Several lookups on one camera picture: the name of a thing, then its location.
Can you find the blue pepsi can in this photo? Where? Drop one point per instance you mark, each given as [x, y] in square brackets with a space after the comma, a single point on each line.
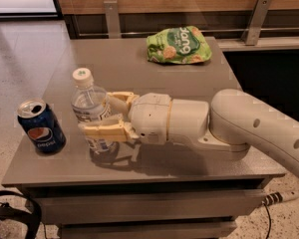
[41, 125]

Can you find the left metal bracket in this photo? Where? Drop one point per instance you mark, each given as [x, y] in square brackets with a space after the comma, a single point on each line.
[112, 19]

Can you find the metal bracket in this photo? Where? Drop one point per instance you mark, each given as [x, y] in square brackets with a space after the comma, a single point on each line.
[112, 19]
[252, 32]

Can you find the green snack bag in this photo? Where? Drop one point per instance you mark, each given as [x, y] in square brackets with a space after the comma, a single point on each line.
[182, 46]

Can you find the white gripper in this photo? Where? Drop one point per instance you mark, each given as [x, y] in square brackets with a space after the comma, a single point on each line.
[149, 116]

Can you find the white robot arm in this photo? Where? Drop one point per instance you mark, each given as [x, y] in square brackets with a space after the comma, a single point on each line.
[225, 128]

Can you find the white power strip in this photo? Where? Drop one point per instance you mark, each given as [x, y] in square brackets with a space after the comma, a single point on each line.
[279, 197]

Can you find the grey drawer cabinet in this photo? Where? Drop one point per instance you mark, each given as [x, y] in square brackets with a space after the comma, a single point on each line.
[145, 191]

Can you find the clear plastic water bottle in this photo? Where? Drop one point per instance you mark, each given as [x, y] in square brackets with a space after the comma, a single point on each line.
[89, 102]

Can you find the right metal bracket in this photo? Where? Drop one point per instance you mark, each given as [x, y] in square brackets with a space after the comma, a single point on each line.
[252, 32]

